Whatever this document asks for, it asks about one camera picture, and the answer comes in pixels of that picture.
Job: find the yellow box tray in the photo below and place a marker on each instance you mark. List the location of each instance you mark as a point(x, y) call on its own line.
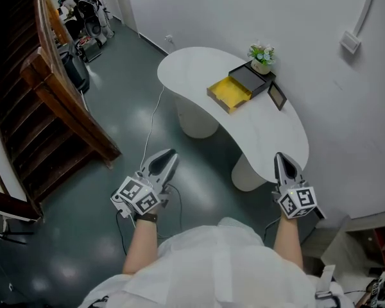
point(229, 91)

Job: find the grey wooden shelf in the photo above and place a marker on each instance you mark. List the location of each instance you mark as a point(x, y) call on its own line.
point(356, 239)

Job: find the person's white shirt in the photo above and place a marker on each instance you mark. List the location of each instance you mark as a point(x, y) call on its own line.
point(211, 268)

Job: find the person's left forearm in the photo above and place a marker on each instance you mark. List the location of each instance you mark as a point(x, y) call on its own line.
point(141, 245)

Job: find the dark picture frame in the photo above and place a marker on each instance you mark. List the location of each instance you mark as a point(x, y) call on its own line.
point(277, 95)

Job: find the person's right forearm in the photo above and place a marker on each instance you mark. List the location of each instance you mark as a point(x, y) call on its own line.
point(287, 239)

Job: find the white wall junction box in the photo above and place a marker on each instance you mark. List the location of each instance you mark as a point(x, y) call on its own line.
point(350, 42)

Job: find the brown wooden staircase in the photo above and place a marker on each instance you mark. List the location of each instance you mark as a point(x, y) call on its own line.
point(35, 91)

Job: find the black box lid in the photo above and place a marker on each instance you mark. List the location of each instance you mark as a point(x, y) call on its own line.
point(248, 77)

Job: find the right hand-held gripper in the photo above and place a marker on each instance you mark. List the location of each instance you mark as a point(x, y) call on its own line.
point(300, 202)

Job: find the white wall socket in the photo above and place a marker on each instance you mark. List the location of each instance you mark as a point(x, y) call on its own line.
point(169, 38)

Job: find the black metal stand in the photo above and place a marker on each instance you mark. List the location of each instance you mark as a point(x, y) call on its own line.
point(9, 234)

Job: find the black floor case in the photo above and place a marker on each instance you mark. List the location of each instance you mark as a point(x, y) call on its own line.
point(91, 50)

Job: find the potted artificial flower plant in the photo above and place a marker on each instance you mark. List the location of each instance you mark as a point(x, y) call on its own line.
point(262, 58)

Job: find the black wristband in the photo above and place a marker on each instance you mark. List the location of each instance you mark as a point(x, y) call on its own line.
point(146, 217)

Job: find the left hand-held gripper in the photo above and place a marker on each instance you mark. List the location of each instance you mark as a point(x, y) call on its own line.
point(138, 197)

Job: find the black trash bin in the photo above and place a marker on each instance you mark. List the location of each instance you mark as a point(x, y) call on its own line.
point(73, 72)

